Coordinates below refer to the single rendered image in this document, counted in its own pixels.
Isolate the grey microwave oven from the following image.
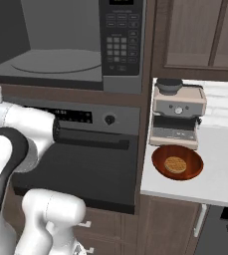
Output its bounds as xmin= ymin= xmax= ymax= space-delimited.
xmin=0 ymin=0 xmax=147 ymax=96

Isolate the black oven knob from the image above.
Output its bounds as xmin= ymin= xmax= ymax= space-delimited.
xmin=104 ymin=114 xmax=117 ymax=127

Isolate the brown wooden drawer front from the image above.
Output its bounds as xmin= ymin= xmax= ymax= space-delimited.
xmin=79 ymin=237 xmax=139 ymax=255
xmin=75 ymin=205 xmax=140 ymax=245

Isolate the brown wooden bowl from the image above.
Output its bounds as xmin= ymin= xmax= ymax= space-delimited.
xmin=150 ymin=144 xmax=205 ymax=182

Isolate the black oven door handle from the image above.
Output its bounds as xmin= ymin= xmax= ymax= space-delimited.
xmin=56 ymin=127 xmax=131 ymax=151

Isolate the white cupboard door handle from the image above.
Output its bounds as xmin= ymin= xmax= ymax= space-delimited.
xmin=192 ymin=203 xmax=208 ymax=239

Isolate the round golden waffle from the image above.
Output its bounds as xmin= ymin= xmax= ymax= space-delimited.
xmin=163 ymin=155 xmax=189 ymax=175

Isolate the black dishwasher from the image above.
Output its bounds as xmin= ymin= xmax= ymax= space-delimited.
xmin=194 ymin=204 xmax=228 ymax=255

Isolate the black built-in oven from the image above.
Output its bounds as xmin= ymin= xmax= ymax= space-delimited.
xmin=1 ymin=95 xmax=141 ymax=215

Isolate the grey microwave turntable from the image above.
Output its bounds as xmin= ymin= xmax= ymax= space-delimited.
xmin=10 ymin=49 xmax=103 ymax=75

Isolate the brown wooden cupboard door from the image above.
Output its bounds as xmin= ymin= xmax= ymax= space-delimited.
xmin=138 ymin=194 xmax=203 ymax=255

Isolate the brown glass-front cupboard door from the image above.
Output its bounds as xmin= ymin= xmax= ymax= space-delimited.
xmin=150 ymin=0 xmax=228 ymax=83

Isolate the black oven door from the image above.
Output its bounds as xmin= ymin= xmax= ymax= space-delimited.
xmin=11 ymin=138 xmax=137 ymax=215

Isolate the beige coffee machine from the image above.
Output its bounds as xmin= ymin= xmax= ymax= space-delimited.
xmin=147 ymin=78 xmax=208 ymax=151

